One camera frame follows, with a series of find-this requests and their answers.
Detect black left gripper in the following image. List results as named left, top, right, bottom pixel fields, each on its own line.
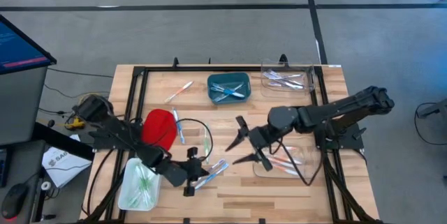
left=179, top=146, right=211, bottom=197

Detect black computer mouse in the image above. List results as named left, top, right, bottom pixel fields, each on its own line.
left=1, top=183, right=29, bottom=219

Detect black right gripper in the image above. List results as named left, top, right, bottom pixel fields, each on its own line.
left=224, top=114, right=281, bottom=173

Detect blue toothbrush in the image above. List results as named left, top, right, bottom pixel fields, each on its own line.
left=193, top=163, right=230, bottom=192
left=210, top=82, right=235, bottom=96
left=212, top=82, right=246, bottom=98
left=213, top=83, right=244, bottom=103
left=171, top=107, right=186, bottom=145

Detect red plastic bin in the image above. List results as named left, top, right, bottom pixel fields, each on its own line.
left=140, top=108, right=179, bottom=152

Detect teal plastic bin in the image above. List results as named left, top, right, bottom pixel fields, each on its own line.
left=206, top=71, right=253, bottom=106

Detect orange toothbrush yellow bristles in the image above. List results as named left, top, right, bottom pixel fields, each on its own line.
left=270, top=154, right=303, bottom=165

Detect black equipment leg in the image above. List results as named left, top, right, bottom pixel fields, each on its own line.
left=414, top=97, right=447, bottom=119

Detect yellow tool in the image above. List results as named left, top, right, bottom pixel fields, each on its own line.
left=64, top=117, right=86, bottom=130

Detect white plastic bin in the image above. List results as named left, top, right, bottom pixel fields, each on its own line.
left=117, top=157, right=163, bottom=212

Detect white paper sheet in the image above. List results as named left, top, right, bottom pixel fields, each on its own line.
left=41, top=134, right=93, bottom=188

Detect black keyboard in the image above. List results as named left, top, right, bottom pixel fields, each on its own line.
left=0, top=148, right=7, bottom=187

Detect clear plastic bin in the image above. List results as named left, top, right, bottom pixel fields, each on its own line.
left=251, top=135, right=319, bottom=180
left=260, top=61, right=317, bottom=99

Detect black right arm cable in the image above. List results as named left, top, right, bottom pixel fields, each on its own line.
left=277, top=136, right=325, bottom=187

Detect black floor cable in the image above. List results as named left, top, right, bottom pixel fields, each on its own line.
left=413, top=102, right=447, bottom=146
left=47, top=67, right=115, bottom=78

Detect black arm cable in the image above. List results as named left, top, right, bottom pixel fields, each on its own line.
left=153, top=117, right=214, bottom=164
left=277, top=136, right=325, bottom=187

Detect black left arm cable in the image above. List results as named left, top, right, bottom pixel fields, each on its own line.
left=153, top=117, right=214, bottom=164

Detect black computer monitor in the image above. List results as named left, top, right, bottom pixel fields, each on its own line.
left=0, top=14, right=57, bottom=75

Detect dark grey desk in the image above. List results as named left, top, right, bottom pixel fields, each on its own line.
left=0, top=121, right=96, bottom=224

